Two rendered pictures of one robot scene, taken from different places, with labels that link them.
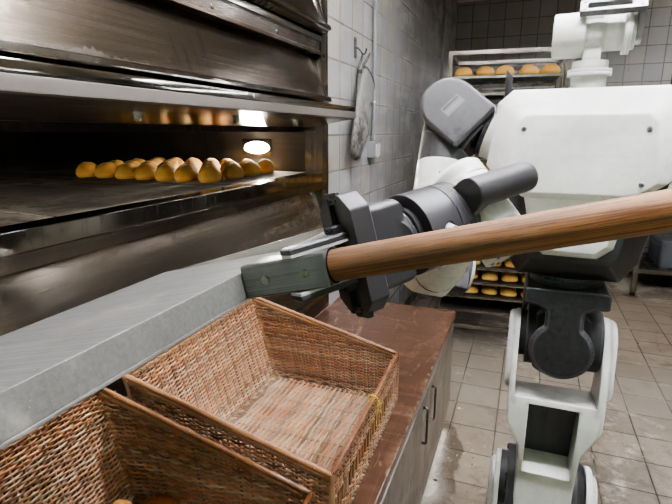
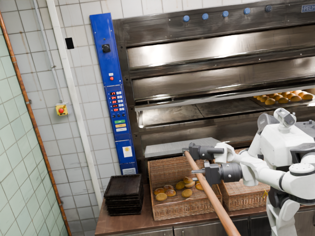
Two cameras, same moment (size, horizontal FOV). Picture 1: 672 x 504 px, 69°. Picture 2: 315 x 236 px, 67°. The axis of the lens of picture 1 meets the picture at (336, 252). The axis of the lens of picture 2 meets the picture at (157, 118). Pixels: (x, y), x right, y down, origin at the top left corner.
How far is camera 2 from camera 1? 1.38 m
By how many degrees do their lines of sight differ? 65
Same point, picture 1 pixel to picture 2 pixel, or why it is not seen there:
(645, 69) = not seen: outside the picture
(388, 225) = (195, 150)
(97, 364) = (156, 153)
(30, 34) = (197, 86)
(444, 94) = (262, 118)
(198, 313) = (171, 152)
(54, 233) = (199, 122)
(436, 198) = (204, 149)
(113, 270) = (214, 130)
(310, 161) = not seen: outside the picture
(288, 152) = not seen: outside the picture
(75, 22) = (208, 80)
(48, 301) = (197, 134)
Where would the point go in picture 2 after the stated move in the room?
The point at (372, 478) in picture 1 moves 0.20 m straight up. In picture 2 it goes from (255, 209) to (255, 188)
